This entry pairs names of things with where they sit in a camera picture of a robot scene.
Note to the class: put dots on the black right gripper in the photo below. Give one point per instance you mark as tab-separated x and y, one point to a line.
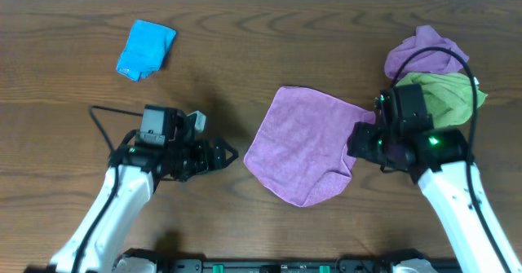
358	144

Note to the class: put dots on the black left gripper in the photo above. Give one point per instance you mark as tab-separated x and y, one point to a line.
206	159

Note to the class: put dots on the pink purple cloth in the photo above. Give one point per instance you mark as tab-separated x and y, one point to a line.
300	150

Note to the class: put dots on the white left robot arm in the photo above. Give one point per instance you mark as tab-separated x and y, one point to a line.
133	174

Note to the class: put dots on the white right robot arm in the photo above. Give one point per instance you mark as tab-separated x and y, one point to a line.
441	163

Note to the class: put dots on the crumpled green cloth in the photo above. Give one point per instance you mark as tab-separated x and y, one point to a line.
448	97

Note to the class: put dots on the crumpled purple cloth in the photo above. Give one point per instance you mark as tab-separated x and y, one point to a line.
427	62

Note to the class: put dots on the folded blue cloth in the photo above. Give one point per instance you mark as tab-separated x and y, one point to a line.
146	48

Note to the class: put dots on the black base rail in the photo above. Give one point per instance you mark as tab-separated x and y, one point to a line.
409	260

